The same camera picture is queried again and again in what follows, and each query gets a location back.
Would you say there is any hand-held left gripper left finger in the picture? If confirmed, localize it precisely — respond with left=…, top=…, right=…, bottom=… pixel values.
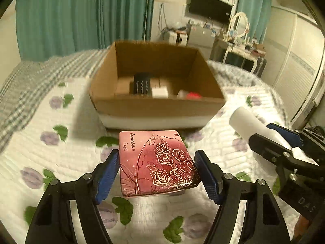
left=25, top=149, right=120, bottom=244

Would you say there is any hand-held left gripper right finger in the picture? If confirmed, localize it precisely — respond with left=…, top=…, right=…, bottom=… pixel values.
left=194, top=149, right=291, bottom=244

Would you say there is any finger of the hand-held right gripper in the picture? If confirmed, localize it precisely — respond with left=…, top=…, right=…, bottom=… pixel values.
left=266, top=122, right=305, bottom=148
left=248, top=133, right=321, bottom=169

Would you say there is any plain white tube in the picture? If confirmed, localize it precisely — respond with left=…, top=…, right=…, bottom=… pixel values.
left=229, top=107, right=292, bottom=150

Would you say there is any red rose print box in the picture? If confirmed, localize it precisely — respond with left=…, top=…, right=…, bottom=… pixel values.
left=119, top=130, right=202, bottom=197

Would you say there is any cardboard box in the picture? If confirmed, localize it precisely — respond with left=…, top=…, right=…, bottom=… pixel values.
left=89, top=40, right=226, bottom=130

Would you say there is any white bottle with red cap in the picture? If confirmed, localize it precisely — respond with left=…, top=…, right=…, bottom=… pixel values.
left=176, top=89, right=202, bottom=99

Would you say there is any long black box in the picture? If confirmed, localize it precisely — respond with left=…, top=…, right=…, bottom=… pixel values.
left=129, top=73, right=153, bottom=97

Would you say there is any white charger plug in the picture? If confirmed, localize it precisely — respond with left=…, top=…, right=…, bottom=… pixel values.
left=152, top=88, right=168, bottom=98

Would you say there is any white floral quilt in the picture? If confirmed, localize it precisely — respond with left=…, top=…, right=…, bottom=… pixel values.
left=0, top=76, right=305, bottom=244

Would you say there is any white louvred wardrobe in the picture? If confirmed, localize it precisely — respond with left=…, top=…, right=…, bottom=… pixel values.
left=260, top=6, right=325, bottom=122

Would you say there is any dark suitcase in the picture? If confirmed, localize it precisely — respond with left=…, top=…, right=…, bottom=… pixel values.
left=254, top=57, right=267, bottom=78

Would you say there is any white dressing table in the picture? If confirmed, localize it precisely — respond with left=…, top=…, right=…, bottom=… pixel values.
left=211, top=37, right=264, bottom=73

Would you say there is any oval white vanity mirror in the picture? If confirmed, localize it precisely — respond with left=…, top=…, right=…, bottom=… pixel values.
left=230, top=12, right=249, bottom=37

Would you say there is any grey checked bed sheet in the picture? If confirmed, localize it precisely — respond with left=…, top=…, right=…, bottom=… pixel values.
left=0, top=48, right=257, bottom=155

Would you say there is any small silver fridge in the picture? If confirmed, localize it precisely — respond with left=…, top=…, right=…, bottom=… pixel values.
left=188, top=22, right=216, bottom=47

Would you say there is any narrow teal curtain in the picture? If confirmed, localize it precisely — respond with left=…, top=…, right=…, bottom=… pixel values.
left=237, top=0, right=272, bottom=41

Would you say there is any white drawer unit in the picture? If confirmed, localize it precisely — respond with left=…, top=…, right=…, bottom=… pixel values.
left=162, top=29, right=177, bottom=44

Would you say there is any white pole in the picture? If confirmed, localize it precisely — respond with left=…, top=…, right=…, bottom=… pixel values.
left=143, top=0, right=150, bottom=41

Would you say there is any wide teal curtain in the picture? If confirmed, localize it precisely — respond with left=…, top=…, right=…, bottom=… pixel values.
left=15, top=0, right=156, bottom=61

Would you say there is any black wall television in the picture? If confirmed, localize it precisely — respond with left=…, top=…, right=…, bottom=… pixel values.
left=188, top=0, right=233, bottom=24

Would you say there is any black wall cable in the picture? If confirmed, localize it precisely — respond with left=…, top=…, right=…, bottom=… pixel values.
left=157, top=3, right=165, bottom=29

